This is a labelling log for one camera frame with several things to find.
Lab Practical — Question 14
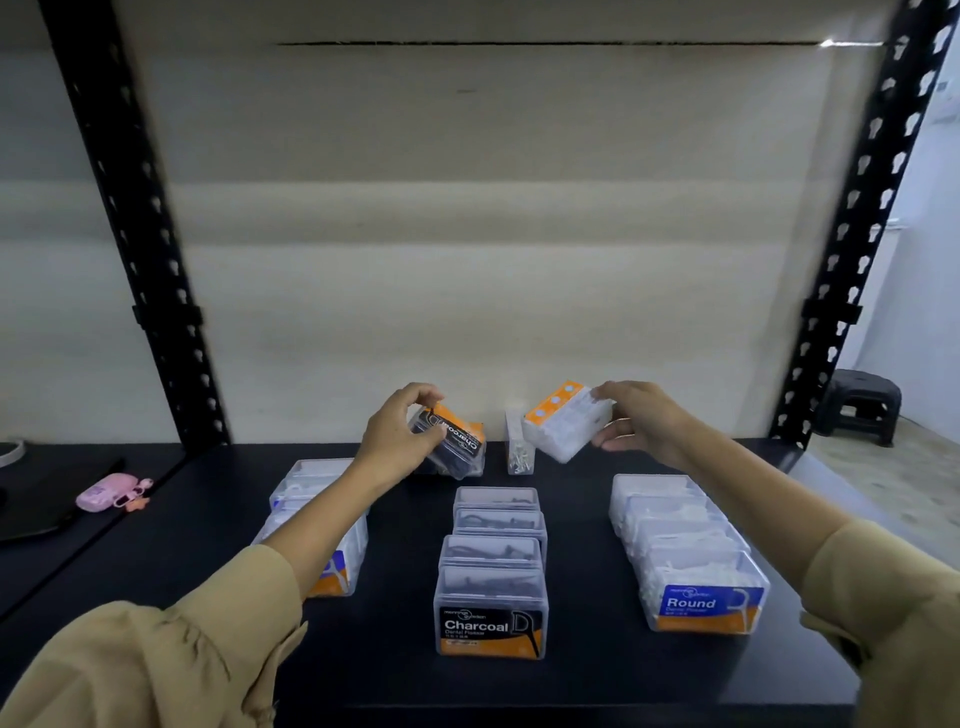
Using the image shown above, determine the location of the person's right hand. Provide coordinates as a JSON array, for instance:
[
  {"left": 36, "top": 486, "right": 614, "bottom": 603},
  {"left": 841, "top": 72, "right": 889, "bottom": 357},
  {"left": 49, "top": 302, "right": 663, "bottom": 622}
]
[{"left": 590, "top": 380, "right": 700, "bottom": 471}]

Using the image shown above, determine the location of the person's left hand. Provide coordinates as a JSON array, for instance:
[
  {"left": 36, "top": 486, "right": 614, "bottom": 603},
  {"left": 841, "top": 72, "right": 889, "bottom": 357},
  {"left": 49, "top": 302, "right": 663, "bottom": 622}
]
[{"left": 350, "top": 382, "right": 448, "bottom": 482}]

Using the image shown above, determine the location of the clear box of black flossers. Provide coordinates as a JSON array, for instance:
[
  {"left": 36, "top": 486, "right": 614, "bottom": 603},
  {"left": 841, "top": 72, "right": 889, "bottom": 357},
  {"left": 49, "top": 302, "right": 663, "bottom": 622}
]
[
  {"left": 452, "top": 507, "right": 549, "bottom": 558},
  {"left": 453, "top": 486, "right": 541, "bottom": 516},
  {"left": 438, "top": 534, "right": 544, "bottom": 576},
  {"left": 408, "top": 402, "right": 487, "bottom": 481},
  {"left": 432, "top": 565, "right": 550, "bottom": 662}
]

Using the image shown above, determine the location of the clear box of white flossers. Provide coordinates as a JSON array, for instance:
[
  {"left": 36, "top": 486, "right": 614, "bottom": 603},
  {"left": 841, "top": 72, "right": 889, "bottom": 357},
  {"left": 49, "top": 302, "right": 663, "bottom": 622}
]
[
  {"left": 621, "top": 495, "right": 730, "bottom": 558},
  {"left": 639, "top": 551, "right": 772, "bottom": 636},
  {"left": 264, "top": 495, "right": 370, "bottom": 528},
  {"left": 608, "top": 474, "right": 708, "bottom": 535},
  {"left": 522, "top": 380, "right": 616, "bottom": 465},
  {"left": 288, "top": 458, "right": 356, "bottom": 482},
  {"left": 270, "top": 475, "right": 352, "bottom": 505},
  {"left": 632, "top": 517, "right": 752, "bottom": 588},
  {"left": 251, "top": 513, "right": 371, "bottom": 600}
]

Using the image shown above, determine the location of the person's right forearm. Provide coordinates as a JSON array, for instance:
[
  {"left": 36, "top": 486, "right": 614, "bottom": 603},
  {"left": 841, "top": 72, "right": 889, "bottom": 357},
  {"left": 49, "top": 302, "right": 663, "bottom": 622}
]
[{"left": 675, "top": 429, "right": 960, "bottom": 728}]

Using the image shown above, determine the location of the person's left forearm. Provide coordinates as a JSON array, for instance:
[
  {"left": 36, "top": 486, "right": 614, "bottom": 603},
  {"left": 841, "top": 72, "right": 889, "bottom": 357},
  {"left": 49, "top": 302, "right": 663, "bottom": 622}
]
[{"left": 0, "top": 459, "right": 385, "bottom": 728}]

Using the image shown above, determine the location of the small clear bag of screws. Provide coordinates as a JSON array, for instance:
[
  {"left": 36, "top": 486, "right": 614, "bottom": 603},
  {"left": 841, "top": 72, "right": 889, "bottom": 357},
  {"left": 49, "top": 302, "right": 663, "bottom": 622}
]
[{"left": 504, "top": 407, "right": 537, "bottom": 477}]

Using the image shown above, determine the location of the black plastic stool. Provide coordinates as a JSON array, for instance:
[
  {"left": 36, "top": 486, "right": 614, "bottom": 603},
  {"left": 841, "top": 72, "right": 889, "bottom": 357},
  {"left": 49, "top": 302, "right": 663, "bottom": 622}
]
[{"left": 813, "top": 368, "right": 903, "bottom": 448}]

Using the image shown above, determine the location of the black perforated shelf upright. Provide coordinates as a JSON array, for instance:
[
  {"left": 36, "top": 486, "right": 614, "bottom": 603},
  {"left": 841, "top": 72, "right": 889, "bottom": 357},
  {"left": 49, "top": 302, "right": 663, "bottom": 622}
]
[
  {"left": 768, "top": 0, "right": 960, "bottom": 452},
  {"left": 37, "top": 0, "right": 234, "bottom": 456}
]

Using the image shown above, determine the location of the pink earbud case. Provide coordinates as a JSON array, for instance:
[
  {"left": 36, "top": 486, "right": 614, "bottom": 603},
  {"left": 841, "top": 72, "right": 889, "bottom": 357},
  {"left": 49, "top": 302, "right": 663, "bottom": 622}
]
[{"left": 75, "top": 472, "right": 156, "bottom": 515}]

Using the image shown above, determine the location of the black flat pad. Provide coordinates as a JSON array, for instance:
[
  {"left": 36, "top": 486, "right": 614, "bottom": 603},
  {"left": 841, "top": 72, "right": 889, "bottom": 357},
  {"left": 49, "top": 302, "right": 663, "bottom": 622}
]
[{"left": 0, "top": 448, "right": 127, "bottom": 544}]

